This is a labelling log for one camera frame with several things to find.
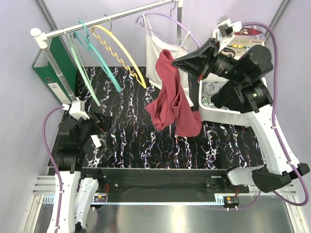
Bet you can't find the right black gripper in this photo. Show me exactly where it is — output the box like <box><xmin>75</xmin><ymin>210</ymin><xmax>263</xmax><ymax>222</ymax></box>
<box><xmin>172</xmin><ymin>37</ymin><xmax>248</xmax><ymax>85</ymax></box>

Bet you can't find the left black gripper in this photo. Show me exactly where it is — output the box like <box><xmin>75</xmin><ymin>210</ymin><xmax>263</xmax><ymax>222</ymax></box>
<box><xmin>73</xmin><ymin>109</ymin><xmax>113</xmax><ymax>147</ymax></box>

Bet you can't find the dark red tank top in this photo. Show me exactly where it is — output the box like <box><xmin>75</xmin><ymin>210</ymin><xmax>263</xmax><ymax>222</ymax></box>
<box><xmin>146</xmin><ymin>50</ymin><xmax>202</xmax><ymax>137</ymax></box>

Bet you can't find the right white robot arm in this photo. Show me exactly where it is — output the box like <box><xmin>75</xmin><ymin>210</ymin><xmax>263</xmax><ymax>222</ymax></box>
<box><xmin>172</xmin><ymin>38</ymin><xmax>310</xmax><ymax>193</ymax></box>

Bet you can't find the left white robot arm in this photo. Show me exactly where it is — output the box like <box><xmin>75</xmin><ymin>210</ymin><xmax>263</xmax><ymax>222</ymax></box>
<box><xmin>47</xmin><ymin>112</ymin><xmax>113</xmax><ymax>233</ymax></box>

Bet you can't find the white tank top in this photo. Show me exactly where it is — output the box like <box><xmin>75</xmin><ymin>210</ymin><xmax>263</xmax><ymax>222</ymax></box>
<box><xmin>142</xmin><ymin>13</ymin><xmax>194</xmax><ymax>108</ymax></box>

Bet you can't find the purple hanger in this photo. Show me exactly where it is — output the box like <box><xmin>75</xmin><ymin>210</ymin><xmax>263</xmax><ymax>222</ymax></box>
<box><xmin>139</xmin><ymin>0</ymin><xmax>200</xmax><ymax>47</ymax></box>

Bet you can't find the yellow hanger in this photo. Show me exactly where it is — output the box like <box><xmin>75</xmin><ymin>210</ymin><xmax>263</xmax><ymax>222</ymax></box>
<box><xmin>91</xmin><ymin>24</ymin><xmax>147</xmax><ymax>89</ymax></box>

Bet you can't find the light green hanger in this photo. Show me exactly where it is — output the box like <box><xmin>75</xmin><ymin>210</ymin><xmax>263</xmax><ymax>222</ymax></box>
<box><xmin>66</xmin><ymin>33</ymin><xmax>101</xmax><ymax>107</ymax></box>

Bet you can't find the teal hanger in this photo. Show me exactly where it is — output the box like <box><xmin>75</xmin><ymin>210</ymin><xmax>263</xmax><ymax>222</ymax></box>
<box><xmin>73</xmin><ymin>20</ymin><xmax>122</xmax><ymax>93</ymax></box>

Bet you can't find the grey garment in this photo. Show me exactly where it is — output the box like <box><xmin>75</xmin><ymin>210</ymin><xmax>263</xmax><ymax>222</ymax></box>
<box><xmin>202</xmin><ymin>81</ymin><xmax>227</xmax><ymax>98</ymax></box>

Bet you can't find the black marbled mat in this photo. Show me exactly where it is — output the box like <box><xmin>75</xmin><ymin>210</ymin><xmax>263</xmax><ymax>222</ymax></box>
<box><xmin>75</xmin><ymin>67</ymin><xmax>263</xmax><ymax>169</ymax></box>

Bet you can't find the bottom book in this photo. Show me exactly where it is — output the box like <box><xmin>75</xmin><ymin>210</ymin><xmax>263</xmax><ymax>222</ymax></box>
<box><xmin>227</xmin><ymin>45</ymin><xmax>251</xmax><ymax>57</ymax></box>

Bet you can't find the middle book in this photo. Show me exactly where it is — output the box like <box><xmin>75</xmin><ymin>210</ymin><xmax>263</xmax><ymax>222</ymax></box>
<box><xmin>229</xmin><ymin>41</ymin><xmax>264</xmax><ymax>49</ymax></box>

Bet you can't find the green patterned garment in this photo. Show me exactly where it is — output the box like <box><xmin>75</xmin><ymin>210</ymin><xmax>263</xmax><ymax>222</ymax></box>
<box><xmin>201</xmin><ymin>97</ymin><xmax>217</xmax><ymax>108</ymax></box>

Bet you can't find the white storage box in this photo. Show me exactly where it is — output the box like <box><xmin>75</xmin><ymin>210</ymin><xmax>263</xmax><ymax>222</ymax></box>
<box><xmin>211</xmin><ymin>29</ymin><xmax>267</xmax><ymax>81</ymax></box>

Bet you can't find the white laundry bin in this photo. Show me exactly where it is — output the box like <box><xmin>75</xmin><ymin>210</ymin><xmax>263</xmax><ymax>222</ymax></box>
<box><xmin>199</xmin><ymin>73</ymin><xmax>273</xmax><ymax>134</ymax></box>

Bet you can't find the top pink book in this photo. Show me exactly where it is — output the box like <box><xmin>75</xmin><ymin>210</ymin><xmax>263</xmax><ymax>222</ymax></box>
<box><xmin>234</xmin><ymin>25</ymin><xmax>266</xmax><ymax>42</ymax></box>

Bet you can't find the green binder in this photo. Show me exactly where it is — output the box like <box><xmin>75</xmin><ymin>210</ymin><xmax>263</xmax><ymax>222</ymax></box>
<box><xmin>33</xmin><ymin>37</ymin><xmax>77</xmax><ymax>104</ymax></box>

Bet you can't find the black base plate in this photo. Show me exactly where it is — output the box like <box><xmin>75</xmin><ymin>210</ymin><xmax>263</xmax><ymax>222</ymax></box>
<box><xmin>82</xmin><ymin>167</ymin><xmax>249</xmax><ymax>194</ymax></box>

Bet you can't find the silver clothes rail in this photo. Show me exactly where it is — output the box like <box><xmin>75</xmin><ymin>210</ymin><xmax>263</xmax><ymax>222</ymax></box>
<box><xmin>30</xmin><ymin>0</ymin><xmax>183</xmax><ymax>102</ymax></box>

